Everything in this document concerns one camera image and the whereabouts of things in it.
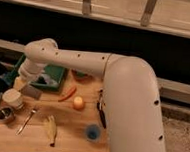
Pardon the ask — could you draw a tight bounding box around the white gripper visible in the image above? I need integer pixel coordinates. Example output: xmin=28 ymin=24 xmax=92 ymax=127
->
xmin=13 ymin=59 xmax=45 ymax=91

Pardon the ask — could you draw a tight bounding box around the grey rectangular eraser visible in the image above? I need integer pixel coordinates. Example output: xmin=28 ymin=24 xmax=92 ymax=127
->
xmin=21 ymin=85 xmax=42 ymax=100

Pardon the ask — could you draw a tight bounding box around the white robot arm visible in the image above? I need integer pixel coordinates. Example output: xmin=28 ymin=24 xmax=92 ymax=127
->
xmin=18 ymin=38 xmax=166 ymax=152

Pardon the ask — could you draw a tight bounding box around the white paper cup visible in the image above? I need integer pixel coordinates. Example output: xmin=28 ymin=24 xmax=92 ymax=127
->
xmin=2 ymin=88 xmax=24 ymax=110

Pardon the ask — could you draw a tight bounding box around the small metal cup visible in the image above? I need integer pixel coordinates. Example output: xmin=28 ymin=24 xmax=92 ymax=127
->
xmin=0 ymin=107 xmax=15 ymax=124

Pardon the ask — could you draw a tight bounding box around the blue plastic cup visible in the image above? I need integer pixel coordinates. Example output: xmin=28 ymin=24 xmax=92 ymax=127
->
xmin=84 ymin=124 xmax=101 ymax=143

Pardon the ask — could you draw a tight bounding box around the grey white cloth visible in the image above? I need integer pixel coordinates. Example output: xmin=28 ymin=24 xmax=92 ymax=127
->
xmin=34 ymin=74 xmax=58 ymax=86

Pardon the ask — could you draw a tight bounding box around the silver fork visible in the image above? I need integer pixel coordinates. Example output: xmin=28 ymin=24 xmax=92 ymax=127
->
xmin=16 ymin=106 xmax=39 ymax=135

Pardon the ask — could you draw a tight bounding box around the green plastic tray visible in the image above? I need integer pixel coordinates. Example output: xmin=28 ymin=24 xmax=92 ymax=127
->
xmin=3 ymin=55 xmax=67 ymax=91

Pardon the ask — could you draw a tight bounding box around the orange carrot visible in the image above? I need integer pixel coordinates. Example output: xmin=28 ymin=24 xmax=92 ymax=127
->
xmin=58 ymin=86 xmax=77 ymax=102

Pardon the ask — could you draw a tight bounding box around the yellow banana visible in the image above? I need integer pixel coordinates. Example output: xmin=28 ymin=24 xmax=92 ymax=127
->
xmin=43 ymin=116 xmax=57 ymax=147

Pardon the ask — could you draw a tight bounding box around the yellow red apple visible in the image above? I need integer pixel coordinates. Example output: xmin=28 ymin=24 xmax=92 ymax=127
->
xmin=73 ymin=96 xmax=85 ymax=110

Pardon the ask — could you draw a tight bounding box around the brown bowl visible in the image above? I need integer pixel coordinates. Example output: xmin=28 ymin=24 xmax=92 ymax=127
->
xmin=72 ymin=71 xmax=91 ymax=82

